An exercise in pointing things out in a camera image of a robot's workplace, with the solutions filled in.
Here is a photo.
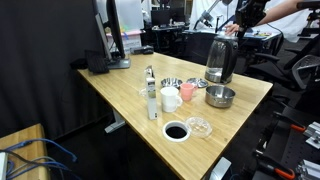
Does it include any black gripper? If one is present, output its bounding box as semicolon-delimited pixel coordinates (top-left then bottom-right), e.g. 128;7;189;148
234;0;270;39

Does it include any glass electric kettle black handle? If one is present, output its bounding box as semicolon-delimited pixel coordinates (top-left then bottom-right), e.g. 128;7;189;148
204;34;240;85

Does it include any bare person forearm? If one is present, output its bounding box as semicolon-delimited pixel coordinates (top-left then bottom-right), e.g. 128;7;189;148
239;0;303;29

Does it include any small steel lid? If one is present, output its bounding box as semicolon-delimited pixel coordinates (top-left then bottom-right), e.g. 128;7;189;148
185;77;209;89

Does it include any pink bin lid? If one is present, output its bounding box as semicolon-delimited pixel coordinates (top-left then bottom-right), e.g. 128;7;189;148
107;29;143;38

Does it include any bare person hand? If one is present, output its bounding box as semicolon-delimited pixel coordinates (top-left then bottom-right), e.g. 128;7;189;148
224;23;242;36

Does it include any black office chair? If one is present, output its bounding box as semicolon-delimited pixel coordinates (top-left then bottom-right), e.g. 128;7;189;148
246;49;284;79

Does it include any stainless steel pot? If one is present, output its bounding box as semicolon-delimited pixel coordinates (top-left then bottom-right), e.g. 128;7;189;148
204;84;237;109

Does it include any black tripod head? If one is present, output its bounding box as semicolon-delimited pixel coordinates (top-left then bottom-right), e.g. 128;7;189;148
295;0;320;38

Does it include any grey mesh office chair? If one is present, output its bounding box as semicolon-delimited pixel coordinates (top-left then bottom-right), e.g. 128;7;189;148
291;54;320;91

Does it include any small black monitor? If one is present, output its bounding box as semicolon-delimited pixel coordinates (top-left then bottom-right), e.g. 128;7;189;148
150;9;175;28

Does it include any pink plastic cup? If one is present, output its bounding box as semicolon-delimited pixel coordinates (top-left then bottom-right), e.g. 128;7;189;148
179;82;198;102

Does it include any small steel bowl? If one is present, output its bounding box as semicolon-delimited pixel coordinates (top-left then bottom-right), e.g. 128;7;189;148
160;77;184;90

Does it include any white ceramic mug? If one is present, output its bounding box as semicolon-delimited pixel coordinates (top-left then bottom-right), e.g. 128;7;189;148
159;86;184;113

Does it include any clear glass dish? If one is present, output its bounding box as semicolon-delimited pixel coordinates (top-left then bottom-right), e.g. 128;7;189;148
184;115;213;139

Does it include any white printed cardboard box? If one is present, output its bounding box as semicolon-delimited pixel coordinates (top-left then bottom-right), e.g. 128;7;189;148
121;34;143;54

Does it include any translucent plastic storage bin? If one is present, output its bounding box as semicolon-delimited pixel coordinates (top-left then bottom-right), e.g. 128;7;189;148
114;0;145;33

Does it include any white green carton box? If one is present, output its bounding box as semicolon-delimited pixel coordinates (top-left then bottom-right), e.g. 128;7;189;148
144;64;159;121

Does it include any clear drinking glass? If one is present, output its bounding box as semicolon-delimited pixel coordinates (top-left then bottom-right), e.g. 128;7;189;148
138;79;148;98

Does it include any black perforated board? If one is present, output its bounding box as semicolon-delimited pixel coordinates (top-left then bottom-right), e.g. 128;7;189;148
252;106;320;180

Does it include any black monitor grey stand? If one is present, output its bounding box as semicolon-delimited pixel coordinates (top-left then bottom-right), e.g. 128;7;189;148
105;0;132;70

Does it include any white bowl dark liquid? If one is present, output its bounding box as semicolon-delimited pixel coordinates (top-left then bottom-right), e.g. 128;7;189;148
162;120;192;144

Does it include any black slim monitor panel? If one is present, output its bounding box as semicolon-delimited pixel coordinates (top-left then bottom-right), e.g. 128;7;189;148
92;0;113;64

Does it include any black box on desk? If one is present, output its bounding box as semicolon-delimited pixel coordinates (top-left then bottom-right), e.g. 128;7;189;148
84;49;110;75

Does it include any white desk leg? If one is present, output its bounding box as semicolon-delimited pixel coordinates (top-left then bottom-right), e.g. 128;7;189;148
104;108;127;134

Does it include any black curtain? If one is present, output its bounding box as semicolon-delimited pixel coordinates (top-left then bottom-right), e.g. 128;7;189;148
0;0;114;141

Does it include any white power strip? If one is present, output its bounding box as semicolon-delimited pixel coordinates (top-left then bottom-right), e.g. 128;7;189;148
0;151;8;180

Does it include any dark hanging cable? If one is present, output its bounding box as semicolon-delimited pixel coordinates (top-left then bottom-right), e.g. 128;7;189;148
265;22;285;56

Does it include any orange handled clamp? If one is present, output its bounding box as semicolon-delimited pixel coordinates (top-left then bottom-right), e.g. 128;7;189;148
273;111;307;133
254;149;297;180

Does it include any blue cable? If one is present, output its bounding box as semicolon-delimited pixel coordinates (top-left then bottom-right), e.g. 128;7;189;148
4;159;74;180
3;137;78;164

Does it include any grey cable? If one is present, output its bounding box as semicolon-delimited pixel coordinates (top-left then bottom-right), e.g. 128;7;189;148
9;155;68;178

